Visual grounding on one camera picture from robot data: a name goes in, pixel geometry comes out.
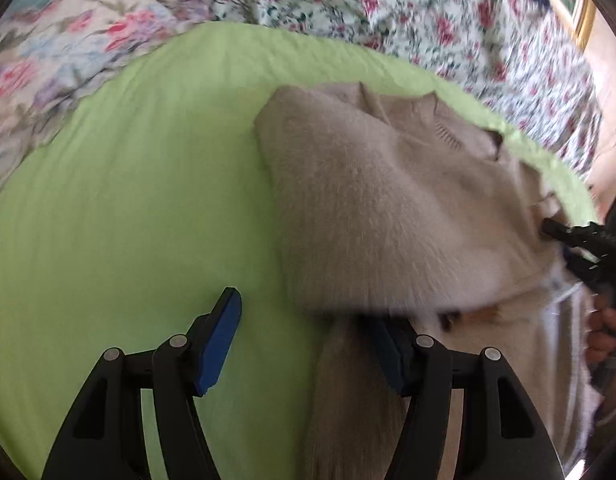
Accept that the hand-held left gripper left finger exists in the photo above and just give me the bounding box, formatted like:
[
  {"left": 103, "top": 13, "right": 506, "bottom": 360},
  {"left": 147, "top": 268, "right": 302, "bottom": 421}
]
[{"left": 41, "top": 287, "right": 243, "bottom": 480}]

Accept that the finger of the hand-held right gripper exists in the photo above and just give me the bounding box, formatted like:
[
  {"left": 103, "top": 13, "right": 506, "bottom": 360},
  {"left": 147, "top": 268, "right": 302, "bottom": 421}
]
[{"left": 540, "top": 217, "right": 608, "bottom": 265}]

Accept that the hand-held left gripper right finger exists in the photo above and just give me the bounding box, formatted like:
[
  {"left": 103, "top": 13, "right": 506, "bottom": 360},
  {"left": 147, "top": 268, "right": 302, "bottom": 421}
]
[{"left": 364, "top": 313, "right": 566, "bottom": 480}]

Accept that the beige fuzzy sweater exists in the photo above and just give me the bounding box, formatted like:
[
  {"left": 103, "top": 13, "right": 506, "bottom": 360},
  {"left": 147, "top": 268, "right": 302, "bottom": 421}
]
[{"left": 254, "top": 81, "right": 602, "bottom": 480}]

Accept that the person's right hand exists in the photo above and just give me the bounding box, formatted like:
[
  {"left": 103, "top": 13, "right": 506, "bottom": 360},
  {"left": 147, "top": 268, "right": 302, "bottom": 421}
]
[{"left": 586, "top": 305, "right": 616, "bottom": 367}]

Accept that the light green bed sheet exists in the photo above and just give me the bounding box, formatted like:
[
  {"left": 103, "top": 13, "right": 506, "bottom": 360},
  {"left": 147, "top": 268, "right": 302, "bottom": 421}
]
[{"left": 0, "top": 23, "right": 598, "bottom": 480}]

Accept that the white floral bedspread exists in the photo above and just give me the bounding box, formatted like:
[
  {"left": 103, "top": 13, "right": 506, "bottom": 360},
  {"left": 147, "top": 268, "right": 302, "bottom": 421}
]
[{"left": 158, "top": 0, "right": 602, "bottom": 181}]

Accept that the pastel floral quilt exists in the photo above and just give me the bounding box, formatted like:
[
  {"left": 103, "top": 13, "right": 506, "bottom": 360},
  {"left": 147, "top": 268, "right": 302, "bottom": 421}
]
[{"left": 0, "top": 0, "right": 223, "bottom": 201}]

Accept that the gold picture frame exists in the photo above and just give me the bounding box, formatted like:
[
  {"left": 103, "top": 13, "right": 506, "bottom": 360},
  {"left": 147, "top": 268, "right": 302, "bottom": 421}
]
[{"left": 542, "top": 0, "right": 599, "bottom": 51}]

